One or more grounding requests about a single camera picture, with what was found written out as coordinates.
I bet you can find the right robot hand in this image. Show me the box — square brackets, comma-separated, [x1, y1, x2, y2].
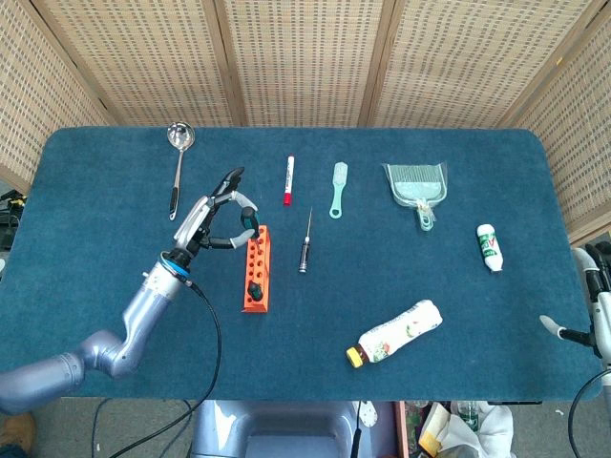
[538, 240, 611, 371]

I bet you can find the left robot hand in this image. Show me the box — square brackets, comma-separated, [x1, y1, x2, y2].
[172, 166, 259, 254]

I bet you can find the thick-shaft green black screwdriver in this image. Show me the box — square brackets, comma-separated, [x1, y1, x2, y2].
[238, 206, 263, 254]

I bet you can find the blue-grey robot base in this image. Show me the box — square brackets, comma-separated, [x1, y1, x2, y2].
[190, 399, 378, 458]

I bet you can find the orange tool rack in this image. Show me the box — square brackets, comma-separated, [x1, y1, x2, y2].
[241, 224, 274, 316]

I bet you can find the white marker red cap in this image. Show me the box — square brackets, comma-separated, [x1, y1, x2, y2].
[283, 154, 296, 207]

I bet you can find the black silver precision screwdriver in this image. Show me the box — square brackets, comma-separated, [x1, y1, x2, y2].
[298, 206, 314, 275]

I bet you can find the small white green bottle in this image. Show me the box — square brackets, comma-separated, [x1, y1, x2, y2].
[475, 222, 505, 274]

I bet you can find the mint green brush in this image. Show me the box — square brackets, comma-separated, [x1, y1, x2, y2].
[327, 161, 348, 219]

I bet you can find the blue table mat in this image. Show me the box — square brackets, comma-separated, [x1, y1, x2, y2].
[0, 126, 603, 402]

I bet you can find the white plastic bag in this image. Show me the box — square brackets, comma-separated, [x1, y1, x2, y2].
[418, 400, 515, 458]

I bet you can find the tea bottle yellow cap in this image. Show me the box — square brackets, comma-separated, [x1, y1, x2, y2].
[346, 299, 444, 368]

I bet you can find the wicker folding screen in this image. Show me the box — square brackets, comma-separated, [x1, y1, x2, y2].
[0, 0, 611, 249]

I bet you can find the mint dustpan in plastic bag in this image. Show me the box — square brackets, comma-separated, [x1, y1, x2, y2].
[381, 161, 451, 234]

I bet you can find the red wooden box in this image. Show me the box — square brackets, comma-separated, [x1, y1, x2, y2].
[393, 400, 410, 458]

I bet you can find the steel ladle black handle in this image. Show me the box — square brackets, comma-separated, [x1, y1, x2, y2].
[165, 121, 197, 222]

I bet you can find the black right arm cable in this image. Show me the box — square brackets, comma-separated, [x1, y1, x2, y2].
[569, 369, 611, 458]

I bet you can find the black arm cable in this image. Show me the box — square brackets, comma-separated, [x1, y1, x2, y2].
[569, 369, 611, 458]
[118, 279, 223, 458]

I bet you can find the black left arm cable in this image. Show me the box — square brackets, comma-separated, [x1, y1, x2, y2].
[118, 279, 223, 458]

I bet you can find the black equipment with cables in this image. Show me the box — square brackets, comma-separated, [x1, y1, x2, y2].
[0, 188, 28, 250]

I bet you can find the black floor cable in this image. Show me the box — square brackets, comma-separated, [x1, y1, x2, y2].
[92, 398, 116, 458]

